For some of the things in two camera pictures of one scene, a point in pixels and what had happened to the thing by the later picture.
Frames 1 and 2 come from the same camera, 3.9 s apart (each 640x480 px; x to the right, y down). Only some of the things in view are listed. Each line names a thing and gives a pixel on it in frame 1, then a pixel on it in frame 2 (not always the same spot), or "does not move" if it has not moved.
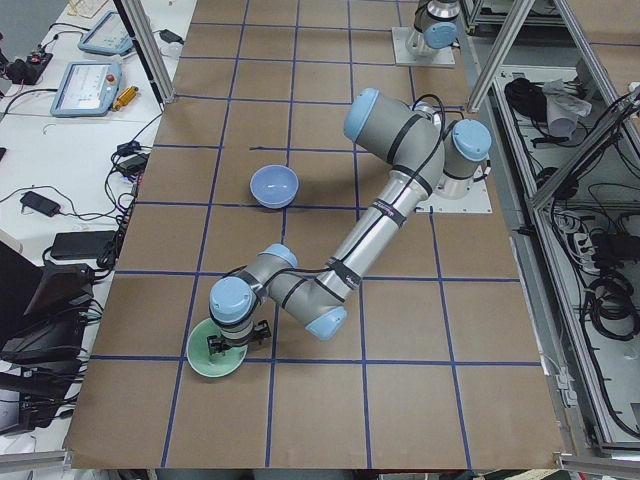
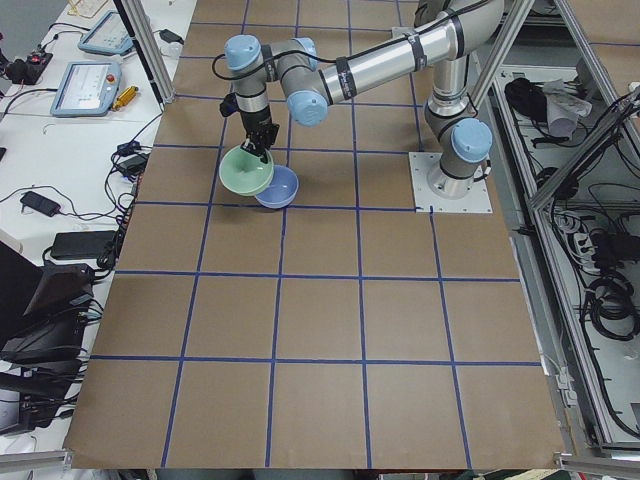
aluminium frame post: [141, 34] does not move
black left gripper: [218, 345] → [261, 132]
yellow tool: [125, 98] does not move
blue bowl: [274, 186] does not move
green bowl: [200, 357] → [244, 172]
